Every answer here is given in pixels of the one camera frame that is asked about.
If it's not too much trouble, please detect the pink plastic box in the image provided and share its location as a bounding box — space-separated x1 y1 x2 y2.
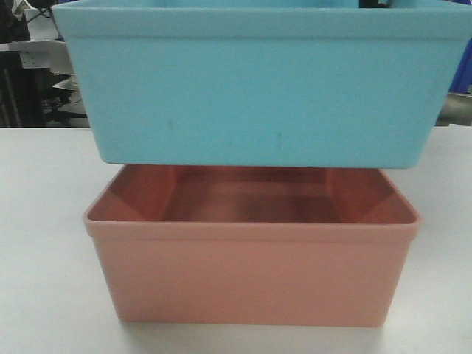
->
83 165 420 327

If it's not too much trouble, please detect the light blue plastic box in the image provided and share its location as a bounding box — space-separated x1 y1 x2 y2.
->
52 1 471 169

